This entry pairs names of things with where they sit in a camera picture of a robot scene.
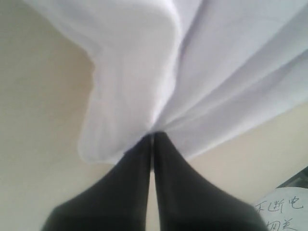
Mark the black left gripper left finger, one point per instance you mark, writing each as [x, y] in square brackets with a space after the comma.
[117, 202]

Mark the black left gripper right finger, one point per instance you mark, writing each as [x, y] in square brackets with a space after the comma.
[188, 202]

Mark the white printed t-shirt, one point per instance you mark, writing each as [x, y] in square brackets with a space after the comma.
[203, 71]

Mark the paper note with handwriting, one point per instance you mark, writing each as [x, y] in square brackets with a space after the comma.
[285, 209]

